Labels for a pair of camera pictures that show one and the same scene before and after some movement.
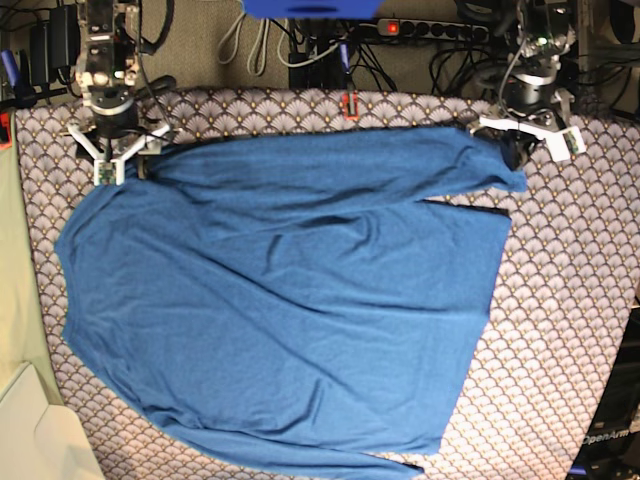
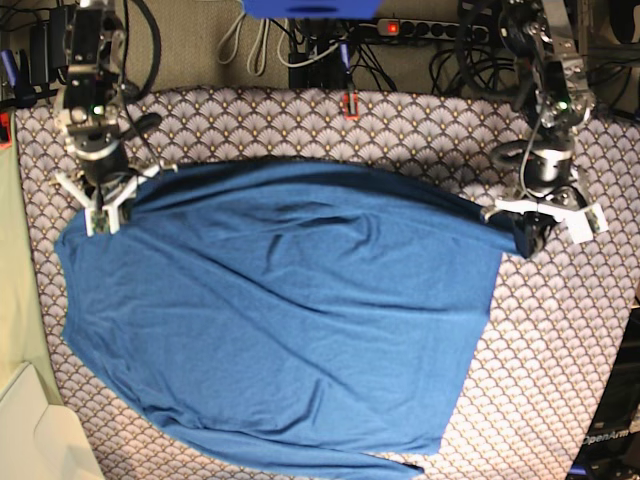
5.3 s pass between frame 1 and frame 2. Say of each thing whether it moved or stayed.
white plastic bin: stayed
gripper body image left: moved
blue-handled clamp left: stayed
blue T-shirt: moved
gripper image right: moved
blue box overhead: stayed
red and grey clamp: stayed
